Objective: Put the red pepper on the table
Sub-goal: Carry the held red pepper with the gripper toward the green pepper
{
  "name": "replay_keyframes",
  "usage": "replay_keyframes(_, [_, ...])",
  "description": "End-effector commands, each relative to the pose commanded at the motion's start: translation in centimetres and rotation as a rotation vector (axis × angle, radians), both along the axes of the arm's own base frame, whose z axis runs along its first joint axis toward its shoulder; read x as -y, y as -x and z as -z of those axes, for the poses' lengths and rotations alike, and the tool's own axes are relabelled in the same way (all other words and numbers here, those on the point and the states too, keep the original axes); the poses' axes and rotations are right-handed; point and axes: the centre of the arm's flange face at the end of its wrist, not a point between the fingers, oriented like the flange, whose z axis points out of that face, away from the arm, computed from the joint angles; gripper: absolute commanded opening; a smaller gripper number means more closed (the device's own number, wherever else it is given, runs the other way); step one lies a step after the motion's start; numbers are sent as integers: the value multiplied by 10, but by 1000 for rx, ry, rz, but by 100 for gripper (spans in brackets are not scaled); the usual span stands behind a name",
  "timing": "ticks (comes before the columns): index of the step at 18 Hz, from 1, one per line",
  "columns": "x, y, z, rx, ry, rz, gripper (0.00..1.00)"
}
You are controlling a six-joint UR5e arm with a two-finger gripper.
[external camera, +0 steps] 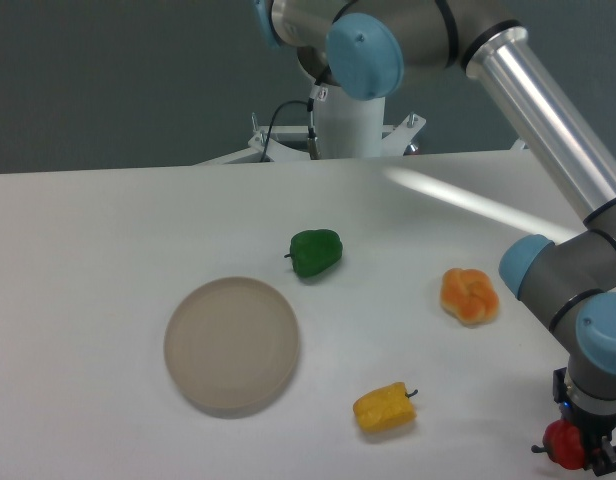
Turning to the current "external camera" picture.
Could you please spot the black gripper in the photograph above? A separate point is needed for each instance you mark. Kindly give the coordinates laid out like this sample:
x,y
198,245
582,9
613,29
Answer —
x,y
594,416

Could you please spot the red toy bell pepper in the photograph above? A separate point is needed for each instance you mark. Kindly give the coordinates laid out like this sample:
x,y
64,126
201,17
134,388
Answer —
x,y
562,443

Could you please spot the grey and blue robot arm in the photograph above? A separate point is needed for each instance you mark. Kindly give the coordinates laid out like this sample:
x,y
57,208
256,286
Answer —
x,y
368,48

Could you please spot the yellow toy bell pepper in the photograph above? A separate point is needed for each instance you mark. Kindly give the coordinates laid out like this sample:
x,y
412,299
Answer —
x,y
385,408

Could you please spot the green toy bell pepper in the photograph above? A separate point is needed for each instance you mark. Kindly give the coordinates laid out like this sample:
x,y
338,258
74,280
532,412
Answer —
x,y
313,251

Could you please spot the orange knotted bread roll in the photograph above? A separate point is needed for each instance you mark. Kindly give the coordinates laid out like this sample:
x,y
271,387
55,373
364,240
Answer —
x,y
469,296

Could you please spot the beige round plate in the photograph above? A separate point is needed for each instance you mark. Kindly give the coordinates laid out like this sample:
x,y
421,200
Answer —
x,y
231,345

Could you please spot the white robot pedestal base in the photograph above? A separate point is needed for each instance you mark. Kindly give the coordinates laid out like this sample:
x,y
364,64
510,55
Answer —
x,y
327,125

